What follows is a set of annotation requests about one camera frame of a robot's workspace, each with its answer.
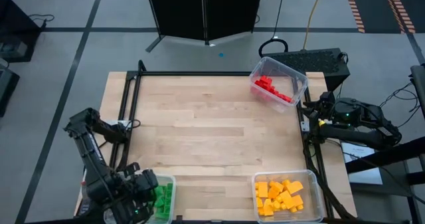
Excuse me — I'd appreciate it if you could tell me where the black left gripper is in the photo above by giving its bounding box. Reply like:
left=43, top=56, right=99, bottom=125
left=111, top=169, right=159, bottom=224

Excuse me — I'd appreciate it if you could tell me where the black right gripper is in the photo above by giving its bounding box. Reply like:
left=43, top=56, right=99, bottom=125
left=298, top=99, right=339, bottom=128

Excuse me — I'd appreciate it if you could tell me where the long green toy block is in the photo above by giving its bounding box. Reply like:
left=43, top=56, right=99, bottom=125
left=165, top=183, right=175, bottom=215

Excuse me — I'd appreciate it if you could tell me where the yellow sloped toy block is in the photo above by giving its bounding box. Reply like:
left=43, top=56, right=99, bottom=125
left=282, top=179, right=304, bottom=195

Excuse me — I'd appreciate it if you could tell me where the large yellow toy block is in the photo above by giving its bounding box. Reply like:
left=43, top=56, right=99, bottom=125
left=278, top=190, right=296, bottom=210

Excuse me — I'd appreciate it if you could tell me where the clear plastic container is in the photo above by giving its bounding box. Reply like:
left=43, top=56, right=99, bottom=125
left=104, top=173, right=177, bottom=224
left=251, top=169, right=325, bottom=224
left=248, top=56, right=309, bottom=114

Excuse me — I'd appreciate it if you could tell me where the black computer case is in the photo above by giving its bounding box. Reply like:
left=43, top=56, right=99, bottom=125
left=261, top=47, right=351, bottom=95

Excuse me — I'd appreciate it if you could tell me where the red and grey clamp tool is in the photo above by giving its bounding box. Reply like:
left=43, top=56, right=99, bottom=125
left=80, top=180, right=90, bottom=217

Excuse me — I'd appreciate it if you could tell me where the black metal stand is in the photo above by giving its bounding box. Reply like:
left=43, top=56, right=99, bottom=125
left=345, top=64, right=425, bottom=224

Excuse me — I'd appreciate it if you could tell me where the white paper sheet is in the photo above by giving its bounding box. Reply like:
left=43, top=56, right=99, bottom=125
left=341, top=142, right=383, bottom=185

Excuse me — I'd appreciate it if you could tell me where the black mat with orange stripes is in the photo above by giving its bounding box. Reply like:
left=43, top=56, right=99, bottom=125
left=343, top=0, right=425, bottom=35

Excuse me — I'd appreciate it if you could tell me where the black folding screen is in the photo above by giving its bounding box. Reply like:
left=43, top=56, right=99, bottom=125
left=144, top=0, right=265, bottom=54

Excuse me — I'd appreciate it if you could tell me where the dark equipment box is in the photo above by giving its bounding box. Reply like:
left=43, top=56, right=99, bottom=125
left=0, top=64, right=21, bottom=118

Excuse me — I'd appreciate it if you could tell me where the black cabinet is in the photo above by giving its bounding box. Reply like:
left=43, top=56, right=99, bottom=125
left=0, top=0, right=43, bottom=64

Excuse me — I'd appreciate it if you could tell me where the black cable loop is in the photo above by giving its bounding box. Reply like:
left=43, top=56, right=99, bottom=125
left=258, top=37, right=289, bottom=58

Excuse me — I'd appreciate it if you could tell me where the yellow cable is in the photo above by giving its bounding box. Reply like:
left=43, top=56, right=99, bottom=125
left=302, top=0, right=325, bottom=51

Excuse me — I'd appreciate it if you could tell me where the black cable bundle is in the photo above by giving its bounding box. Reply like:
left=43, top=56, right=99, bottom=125
left=381, top=80, right=421, bottom=134

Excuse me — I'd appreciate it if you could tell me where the black hanging cable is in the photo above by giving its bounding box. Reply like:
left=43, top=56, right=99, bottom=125
left=272, top=0, right=286, bottom=39

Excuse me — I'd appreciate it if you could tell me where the black floor cable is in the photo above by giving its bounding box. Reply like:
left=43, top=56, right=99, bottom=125
left=28, top=13, right=56, bottom=29

